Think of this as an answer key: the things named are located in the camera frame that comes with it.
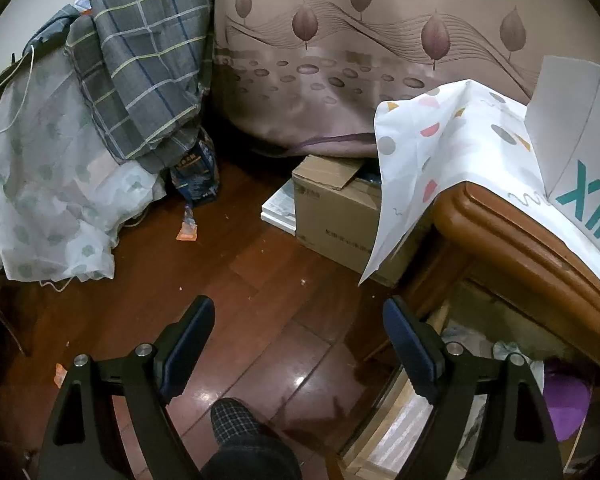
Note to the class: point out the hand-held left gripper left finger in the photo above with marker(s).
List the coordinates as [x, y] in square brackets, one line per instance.
[190, 340]

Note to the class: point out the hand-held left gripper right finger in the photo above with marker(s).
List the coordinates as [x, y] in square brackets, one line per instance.
[405, 345]

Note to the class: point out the wooden drawer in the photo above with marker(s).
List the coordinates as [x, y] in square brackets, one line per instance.
[395, 410]

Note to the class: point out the white cardboard box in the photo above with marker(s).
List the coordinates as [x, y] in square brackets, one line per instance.
[570, 125]

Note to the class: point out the person's plaid slipper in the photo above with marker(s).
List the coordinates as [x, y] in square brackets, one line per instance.
[245, 435]

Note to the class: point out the small orange wrapper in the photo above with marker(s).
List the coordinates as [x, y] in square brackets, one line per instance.
[60, 376]

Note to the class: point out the wooden table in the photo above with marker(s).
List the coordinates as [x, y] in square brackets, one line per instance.
[505, 240]

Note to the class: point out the brown cardboard box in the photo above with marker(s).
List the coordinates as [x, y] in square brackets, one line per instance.
[330, 210]

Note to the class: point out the blue snack packet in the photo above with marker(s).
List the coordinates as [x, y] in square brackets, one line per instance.
[195, 180]

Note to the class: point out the flat white box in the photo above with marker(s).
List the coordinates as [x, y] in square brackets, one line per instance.
[280, 207]

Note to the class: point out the purple cloth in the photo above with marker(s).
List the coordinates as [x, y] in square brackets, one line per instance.
[565, 400]

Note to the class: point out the white dotted tablecloth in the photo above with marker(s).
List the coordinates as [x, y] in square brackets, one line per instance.
[430, 160]

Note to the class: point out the white floral sheer cloth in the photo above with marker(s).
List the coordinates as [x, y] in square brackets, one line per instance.
[45, 185]

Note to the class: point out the leaf print bed sheet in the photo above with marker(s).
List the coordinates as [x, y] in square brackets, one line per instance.
[380, 85]

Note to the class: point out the grey plaid quilt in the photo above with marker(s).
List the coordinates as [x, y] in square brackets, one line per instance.
[145, 60]

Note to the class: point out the blue grey cloth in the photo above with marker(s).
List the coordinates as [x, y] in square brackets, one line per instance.
[55, 25]

